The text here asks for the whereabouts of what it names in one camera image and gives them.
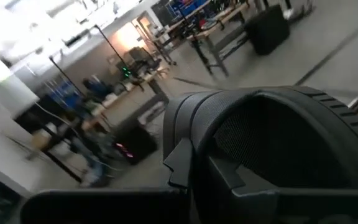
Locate wooden table black legs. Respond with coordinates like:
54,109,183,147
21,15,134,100
14,92,115,185
82,66,171,132
186,2,252,78

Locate black computer tower red lights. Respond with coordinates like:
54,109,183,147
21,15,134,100
112,120,158,166

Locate black metal pole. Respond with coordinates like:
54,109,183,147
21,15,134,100
48,55,86,98
93,24,131,68

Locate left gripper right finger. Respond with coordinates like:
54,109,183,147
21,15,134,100
194,154,358,224

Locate black cube box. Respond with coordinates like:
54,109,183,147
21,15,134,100
244,4,291,57

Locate blue storage bins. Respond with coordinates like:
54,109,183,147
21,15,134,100
44,79,81,110

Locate black rubber slide sandal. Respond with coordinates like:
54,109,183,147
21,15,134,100
162,85,358,191

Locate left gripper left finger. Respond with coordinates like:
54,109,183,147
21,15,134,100
20,138,195,224

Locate device with green light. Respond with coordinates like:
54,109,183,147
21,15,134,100
121,64,134,79

